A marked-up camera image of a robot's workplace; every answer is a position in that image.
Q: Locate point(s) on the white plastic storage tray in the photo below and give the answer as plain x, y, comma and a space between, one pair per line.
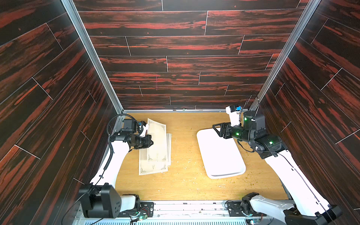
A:
221, 157

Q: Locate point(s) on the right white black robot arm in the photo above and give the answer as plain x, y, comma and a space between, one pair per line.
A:
309, 207

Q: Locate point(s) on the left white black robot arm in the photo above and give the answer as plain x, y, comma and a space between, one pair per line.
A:
99, 199

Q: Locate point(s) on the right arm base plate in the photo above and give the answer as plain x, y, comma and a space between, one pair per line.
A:
234, 208

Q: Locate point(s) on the front aluminium rail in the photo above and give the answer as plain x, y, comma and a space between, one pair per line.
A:
182, 213

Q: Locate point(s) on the right aluminium frame post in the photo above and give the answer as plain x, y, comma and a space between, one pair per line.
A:
294, 36

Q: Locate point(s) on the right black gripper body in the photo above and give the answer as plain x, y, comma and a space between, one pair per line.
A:
223, 130

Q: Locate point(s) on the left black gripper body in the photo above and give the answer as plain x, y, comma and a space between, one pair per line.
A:
142, 142

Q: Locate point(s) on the left aluminium frame post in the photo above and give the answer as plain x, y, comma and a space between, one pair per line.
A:
90, 49

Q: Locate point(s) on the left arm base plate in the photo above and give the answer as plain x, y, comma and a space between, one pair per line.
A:
143, 209

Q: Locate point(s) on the aluminium frame post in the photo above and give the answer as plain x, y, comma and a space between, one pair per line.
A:
90, 49
294, 36

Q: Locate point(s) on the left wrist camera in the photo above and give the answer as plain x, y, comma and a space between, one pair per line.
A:
142, 128

